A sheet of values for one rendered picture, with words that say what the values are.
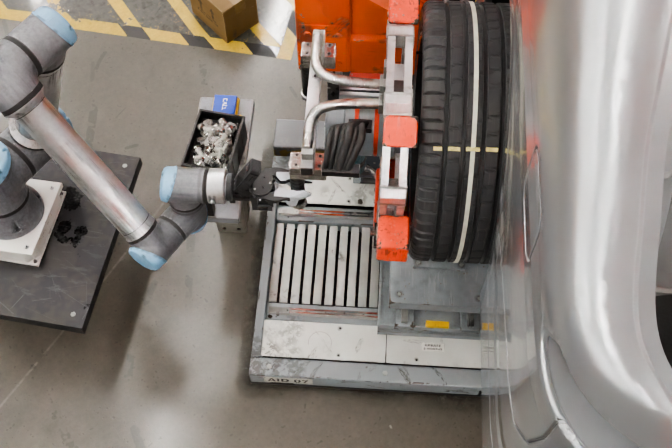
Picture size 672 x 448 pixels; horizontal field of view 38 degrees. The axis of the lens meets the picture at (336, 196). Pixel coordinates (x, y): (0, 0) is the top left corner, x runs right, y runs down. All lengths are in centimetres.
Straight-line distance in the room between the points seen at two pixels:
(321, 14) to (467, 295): 94
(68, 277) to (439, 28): 137
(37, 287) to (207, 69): 116
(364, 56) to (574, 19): 138
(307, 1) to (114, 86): 117
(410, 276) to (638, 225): 160
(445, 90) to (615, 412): 98
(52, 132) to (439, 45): 93
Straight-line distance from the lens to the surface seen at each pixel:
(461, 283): 299
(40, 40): 238
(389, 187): 225
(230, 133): 286
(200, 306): 322
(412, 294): 296
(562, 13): 168
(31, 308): 299
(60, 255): 305
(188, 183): 244
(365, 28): 289
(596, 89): 156
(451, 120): 217
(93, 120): 366
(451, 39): 226
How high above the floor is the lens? 291
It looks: 59 degrees down
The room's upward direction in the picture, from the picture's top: 1 degrees counter-clockwise
